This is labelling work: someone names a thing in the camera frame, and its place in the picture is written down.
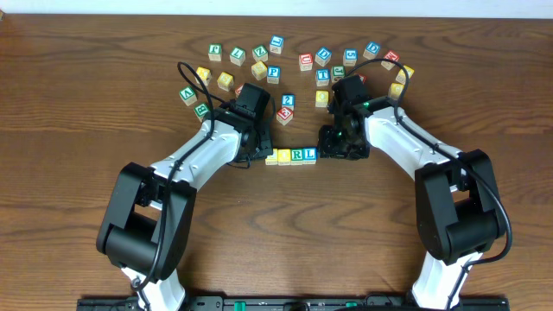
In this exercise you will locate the blue L block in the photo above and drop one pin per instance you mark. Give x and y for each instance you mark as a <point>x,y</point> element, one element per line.
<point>309,156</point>

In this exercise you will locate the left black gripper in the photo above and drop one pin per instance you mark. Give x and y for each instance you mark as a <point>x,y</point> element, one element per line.
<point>263,147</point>

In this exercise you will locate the yellow G block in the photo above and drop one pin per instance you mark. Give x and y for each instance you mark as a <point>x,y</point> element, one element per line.
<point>395,91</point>

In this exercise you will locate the blue D block right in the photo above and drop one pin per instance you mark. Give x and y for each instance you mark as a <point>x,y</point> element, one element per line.
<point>371,50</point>

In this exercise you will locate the blue T block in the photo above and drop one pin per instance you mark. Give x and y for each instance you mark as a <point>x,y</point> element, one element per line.
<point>322,77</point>

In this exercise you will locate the blue D block centre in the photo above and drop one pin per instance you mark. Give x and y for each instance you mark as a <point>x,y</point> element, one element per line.
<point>323,56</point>

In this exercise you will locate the blue J block top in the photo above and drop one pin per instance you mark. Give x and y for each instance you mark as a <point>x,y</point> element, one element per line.
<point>276,44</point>

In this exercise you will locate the green L block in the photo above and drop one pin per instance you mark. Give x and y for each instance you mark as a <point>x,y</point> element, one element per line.
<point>237,56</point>

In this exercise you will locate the red 3 block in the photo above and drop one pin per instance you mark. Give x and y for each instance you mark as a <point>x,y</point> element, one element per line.
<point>284,115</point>

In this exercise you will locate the yellow block left middle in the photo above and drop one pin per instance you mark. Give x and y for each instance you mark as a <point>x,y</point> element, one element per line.
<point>225,81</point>

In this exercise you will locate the blue S block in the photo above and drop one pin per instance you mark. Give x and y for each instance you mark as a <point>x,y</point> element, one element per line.
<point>350,57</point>

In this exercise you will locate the blue d block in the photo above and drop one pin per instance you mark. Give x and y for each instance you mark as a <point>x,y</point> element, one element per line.
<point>371,50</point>
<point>323,56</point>

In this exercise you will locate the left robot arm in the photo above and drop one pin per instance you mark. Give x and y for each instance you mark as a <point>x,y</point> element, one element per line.
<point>145,228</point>

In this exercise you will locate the green B block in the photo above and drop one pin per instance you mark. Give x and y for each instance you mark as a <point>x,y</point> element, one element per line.
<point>201,110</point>

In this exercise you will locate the yellow C block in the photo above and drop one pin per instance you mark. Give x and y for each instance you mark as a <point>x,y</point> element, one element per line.
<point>272,159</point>

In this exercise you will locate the yellow X block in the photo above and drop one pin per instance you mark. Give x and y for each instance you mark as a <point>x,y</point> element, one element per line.
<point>205,75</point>

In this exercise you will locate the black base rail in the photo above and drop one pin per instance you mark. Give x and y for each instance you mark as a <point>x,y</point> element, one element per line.
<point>218,303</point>

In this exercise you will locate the blue 2 block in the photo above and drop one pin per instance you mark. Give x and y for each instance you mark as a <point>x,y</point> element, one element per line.
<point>289,101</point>

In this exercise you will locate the green R block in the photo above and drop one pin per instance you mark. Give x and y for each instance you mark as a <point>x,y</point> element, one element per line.
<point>296,157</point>

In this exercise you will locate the yellow K block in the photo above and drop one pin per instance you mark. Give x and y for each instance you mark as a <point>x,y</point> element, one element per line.
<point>403,74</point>

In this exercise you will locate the red M block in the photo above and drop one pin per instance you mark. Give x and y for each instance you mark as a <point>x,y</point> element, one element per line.
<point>389,60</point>

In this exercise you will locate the green A block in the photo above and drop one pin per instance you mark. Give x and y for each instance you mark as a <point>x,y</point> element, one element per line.
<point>188,95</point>

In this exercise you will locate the yellow S block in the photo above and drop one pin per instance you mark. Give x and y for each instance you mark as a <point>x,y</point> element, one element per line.
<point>259,70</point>

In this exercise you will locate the green Z block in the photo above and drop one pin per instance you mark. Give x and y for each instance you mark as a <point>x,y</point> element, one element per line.
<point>260,53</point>

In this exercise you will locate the yellow block centre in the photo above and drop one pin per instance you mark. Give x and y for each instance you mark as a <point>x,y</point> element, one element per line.
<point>321,98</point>

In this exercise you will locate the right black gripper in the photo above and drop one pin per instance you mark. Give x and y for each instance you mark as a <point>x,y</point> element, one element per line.
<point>335,147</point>

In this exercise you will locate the red U block top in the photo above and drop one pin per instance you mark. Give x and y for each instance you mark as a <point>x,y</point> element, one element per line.
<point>306,62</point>

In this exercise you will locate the yellow O block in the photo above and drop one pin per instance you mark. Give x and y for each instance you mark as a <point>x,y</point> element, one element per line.
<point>284,157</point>

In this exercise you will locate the red A block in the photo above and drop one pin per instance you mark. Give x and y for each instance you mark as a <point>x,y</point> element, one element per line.
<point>238,90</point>

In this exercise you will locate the green J block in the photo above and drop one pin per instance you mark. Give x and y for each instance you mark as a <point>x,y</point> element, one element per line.
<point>337,73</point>

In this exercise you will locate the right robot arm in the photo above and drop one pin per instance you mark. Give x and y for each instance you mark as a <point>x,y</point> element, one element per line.
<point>458,210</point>

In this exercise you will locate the blue P block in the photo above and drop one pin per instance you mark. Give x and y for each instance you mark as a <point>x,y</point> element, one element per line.
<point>273,75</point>

